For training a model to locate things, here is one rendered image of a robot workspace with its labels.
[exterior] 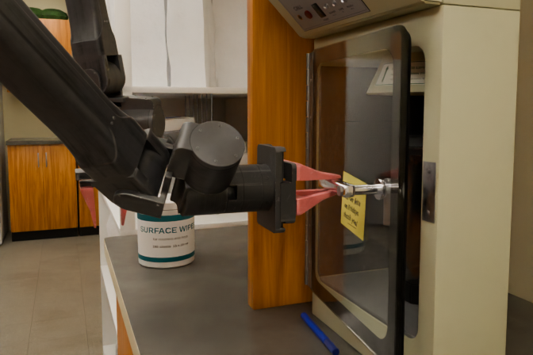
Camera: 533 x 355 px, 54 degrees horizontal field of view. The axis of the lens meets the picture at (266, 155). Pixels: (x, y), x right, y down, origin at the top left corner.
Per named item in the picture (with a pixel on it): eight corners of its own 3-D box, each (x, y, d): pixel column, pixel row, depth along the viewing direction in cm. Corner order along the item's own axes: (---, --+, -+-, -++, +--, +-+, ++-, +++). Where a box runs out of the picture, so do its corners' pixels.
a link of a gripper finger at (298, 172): (352, 162, 64) (280, 164, 61) (350, 219, 65) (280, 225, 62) (327, 156, 71) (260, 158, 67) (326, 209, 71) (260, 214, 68)
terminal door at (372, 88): (312, 287, 90) (314, 51, 87) (400, 374, 61) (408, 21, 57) (308, 287, 90) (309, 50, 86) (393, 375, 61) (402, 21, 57)
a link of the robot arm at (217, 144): (132, 146, 64) (112, 206, 59) (141, 85, 55) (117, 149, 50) (228, 172, 66) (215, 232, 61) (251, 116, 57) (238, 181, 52)
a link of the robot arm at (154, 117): (103, 66, 93) (78, 69, 84) (165, 65, 91) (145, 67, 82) (109, 134, 95) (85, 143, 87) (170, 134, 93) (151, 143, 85)
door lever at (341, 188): (352, 189, 71) (352, 169, 71) (385, 201, 62) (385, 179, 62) (315, 191, 70) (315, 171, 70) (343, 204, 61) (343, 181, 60)
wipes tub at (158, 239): (188, 250, 132) (187, 191, 130) (201, 265, 119) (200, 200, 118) (134, 256, 127) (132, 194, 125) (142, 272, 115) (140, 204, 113)
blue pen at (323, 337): (300, 312, 89) (332, 349, 76) (306, 311, 89) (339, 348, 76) (300, 318, 89) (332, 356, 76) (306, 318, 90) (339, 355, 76)
